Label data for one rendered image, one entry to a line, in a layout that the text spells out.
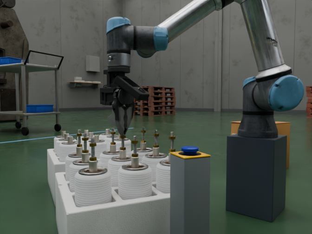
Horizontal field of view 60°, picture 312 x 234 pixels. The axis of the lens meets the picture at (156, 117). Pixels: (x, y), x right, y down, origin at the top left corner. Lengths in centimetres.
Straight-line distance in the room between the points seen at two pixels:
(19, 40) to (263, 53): 608
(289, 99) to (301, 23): 1012
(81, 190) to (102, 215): 8
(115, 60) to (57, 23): 1233
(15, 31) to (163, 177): 610
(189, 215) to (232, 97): 1088
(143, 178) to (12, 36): 605
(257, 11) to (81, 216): 80
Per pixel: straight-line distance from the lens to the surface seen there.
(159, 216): 77
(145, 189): 76
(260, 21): 98
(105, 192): 73
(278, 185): 115
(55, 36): 1295
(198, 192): 64
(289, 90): 97
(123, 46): 86
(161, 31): 88
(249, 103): 110
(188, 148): 63
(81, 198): 74
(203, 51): 1225
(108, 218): 72
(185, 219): 65
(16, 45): 664
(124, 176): 75
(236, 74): 1146
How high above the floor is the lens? 44
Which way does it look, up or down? 3 degrees down
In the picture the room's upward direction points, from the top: straight up
